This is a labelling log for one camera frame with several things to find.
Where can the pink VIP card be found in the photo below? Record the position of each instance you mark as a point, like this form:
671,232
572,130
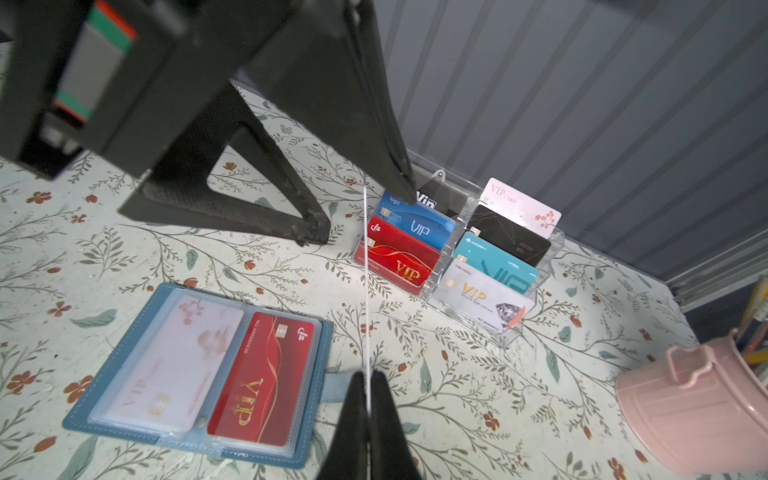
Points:
520,208

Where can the teal VIP card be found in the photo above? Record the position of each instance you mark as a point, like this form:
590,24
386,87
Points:
496,263

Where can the blue VIP card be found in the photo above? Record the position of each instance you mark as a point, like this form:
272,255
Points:
419,221

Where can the red VIP card in stand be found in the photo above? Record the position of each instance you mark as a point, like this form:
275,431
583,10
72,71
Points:
396,256

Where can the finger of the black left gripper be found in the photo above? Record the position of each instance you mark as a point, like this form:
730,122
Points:
324,67

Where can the white diamond VIP card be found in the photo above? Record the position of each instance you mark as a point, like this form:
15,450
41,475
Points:
480,298

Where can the blue leather card holder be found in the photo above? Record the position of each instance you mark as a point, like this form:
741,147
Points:
323,386

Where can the pink metal pencil bucket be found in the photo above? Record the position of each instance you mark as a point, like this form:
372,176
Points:
698,410

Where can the black VIP logo card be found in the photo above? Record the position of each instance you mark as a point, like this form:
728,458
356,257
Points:
436,192

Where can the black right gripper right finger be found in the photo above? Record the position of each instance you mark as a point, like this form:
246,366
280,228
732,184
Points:
390,454

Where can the black card with gold lines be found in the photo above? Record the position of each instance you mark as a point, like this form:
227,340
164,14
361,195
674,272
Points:
508,235

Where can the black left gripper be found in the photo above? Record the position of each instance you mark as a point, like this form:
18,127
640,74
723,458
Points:
124,79

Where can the clear acrylic card display stand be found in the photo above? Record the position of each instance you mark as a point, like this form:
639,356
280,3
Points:
474,191

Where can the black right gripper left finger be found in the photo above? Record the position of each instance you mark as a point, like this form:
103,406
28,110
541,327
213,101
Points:
347,456

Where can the red vip card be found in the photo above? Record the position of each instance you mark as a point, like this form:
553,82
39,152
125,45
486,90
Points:
396,256
259,402

